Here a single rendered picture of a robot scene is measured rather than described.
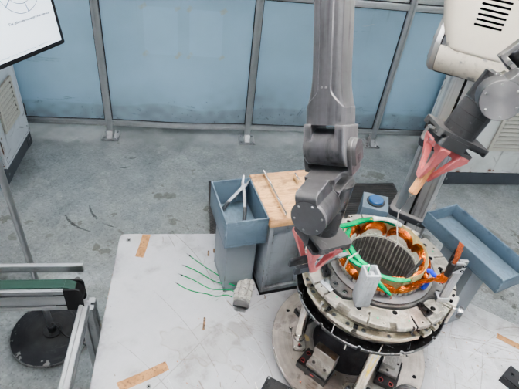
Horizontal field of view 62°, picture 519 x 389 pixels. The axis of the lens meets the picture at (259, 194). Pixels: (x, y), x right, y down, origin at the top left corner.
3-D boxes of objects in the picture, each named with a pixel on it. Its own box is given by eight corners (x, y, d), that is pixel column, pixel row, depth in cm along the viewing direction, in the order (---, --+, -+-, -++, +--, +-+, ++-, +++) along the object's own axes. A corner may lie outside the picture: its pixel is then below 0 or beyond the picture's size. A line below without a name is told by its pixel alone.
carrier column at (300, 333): (294, 343, 109) (309, 290, 96) (292, 335, 111) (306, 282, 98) (303, 343, 109) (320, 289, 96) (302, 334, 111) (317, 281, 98)
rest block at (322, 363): (315, 353, 105) (319, 340, 102) (334, 367, 103) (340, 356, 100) (305, 365, 102) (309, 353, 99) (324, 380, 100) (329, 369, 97)
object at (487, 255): (483, 338, 119) (535, 268, 101) (455, 351, 114) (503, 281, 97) (421, 272, 135) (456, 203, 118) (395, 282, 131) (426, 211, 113)
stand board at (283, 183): (269, 228, 106) (270, 221, 104) (248, 181, 120) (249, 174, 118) (343, 218, 112) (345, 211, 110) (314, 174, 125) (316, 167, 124)
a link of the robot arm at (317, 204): (362, 133, 65) (310, 131, 70) (332, 164, 57) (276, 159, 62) (366, 203, 71) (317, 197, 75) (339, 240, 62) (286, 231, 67)
